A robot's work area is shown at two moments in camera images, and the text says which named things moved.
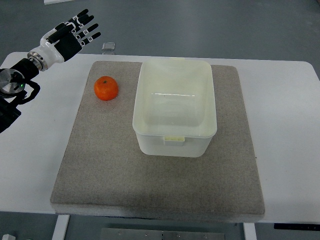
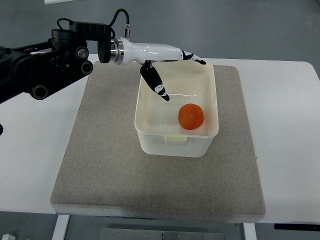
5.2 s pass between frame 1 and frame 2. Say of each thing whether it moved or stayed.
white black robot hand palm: moved
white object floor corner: stayed
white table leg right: stayed
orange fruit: moved
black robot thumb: moved
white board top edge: stayed
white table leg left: stayed
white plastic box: stayed
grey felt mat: stayed
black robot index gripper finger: moved
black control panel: stayed
